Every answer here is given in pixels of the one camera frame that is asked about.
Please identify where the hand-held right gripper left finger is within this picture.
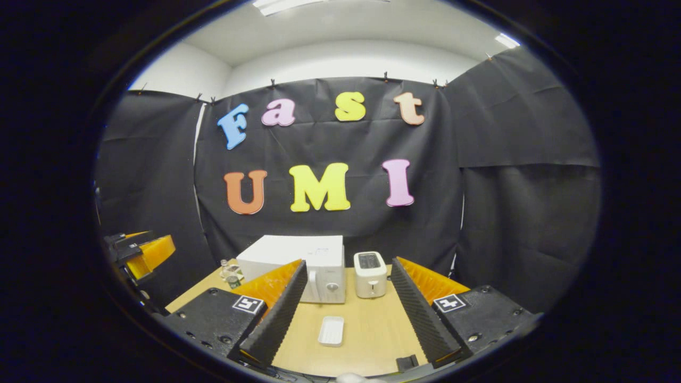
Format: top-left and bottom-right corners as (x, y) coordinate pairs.
(160, 260), (308, 370)

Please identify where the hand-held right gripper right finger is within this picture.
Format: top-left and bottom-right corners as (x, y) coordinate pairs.
(390, 257), (538, 370)

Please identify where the white microwave oven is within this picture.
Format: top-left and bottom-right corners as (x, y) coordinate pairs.
(236, 235), (346, 304)

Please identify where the white rectangular tray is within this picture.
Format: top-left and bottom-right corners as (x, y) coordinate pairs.
(318, 316), (345, 347)

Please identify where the glass bottle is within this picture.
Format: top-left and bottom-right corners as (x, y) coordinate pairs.
(220, 259), (244, 290)

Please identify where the white toaster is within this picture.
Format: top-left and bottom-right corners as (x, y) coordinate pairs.
(354, 251), (388, 299)

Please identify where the long ceiling light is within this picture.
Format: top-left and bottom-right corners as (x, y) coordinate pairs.
(253, 0), (392, 16)

